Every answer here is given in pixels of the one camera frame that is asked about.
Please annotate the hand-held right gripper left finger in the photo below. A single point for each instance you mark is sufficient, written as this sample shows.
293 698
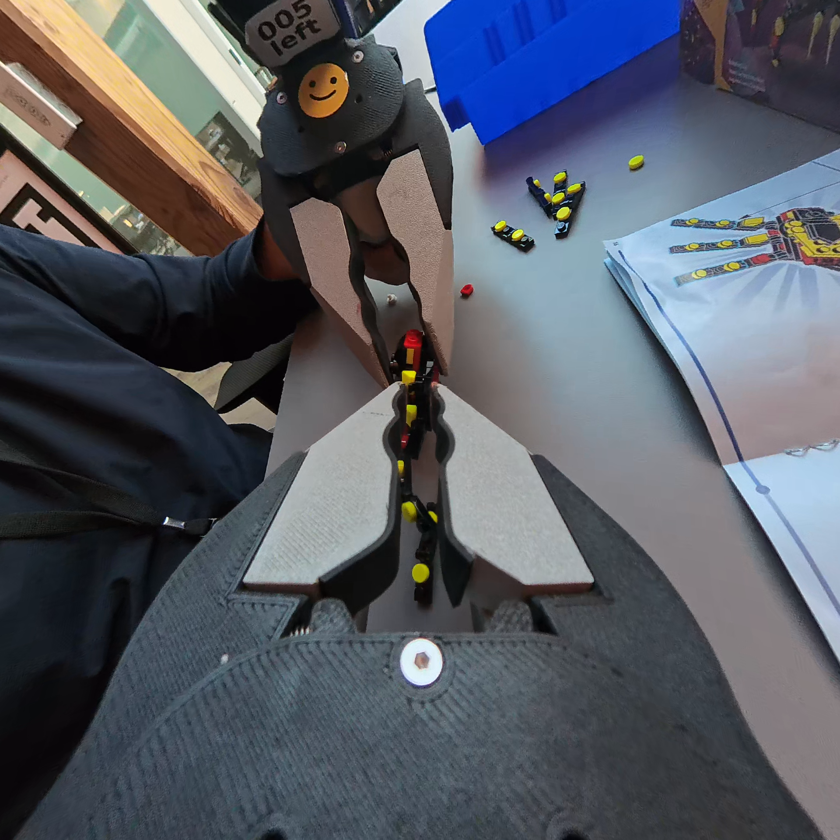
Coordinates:
328 512

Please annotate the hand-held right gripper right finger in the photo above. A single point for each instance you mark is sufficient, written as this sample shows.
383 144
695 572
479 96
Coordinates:
512 512

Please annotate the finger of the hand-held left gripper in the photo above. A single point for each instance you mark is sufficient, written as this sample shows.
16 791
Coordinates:
420 216
328 275

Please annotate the short black yellow lego plate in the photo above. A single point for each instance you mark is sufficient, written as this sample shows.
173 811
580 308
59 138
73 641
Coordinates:
514 235

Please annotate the red black yellow lego model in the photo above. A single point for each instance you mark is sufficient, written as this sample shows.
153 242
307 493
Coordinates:
412 340

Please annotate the person's left forearm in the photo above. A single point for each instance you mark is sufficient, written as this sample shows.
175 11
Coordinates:
164 295

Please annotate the black yellow lego leg piece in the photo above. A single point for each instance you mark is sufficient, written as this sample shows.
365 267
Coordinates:
568 213
560 189
539 195

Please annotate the open lego instruction booklet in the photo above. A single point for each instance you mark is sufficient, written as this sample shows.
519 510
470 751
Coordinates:
754 367

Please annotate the purple lego set box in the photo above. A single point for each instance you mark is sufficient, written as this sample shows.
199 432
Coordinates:
774 46

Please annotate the person's left hand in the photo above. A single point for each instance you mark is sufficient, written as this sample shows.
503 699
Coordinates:
377 249

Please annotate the black mesh office chair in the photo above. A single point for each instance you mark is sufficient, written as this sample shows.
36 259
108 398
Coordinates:
256 374

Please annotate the blue plastic storage bin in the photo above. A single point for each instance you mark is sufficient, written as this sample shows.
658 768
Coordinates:
558 59

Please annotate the wooden beam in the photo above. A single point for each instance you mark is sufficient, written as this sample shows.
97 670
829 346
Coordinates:
131 131

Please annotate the person's dark jacket torso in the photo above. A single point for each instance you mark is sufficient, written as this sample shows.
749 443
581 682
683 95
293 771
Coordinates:
65 623

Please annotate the framed black white tag sign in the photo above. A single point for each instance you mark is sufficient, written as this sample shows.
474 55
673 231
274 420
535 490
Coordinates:
39 197

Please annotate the white label plate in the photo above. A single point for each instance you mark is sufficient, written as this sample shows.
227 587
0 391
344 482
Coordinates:
33 105

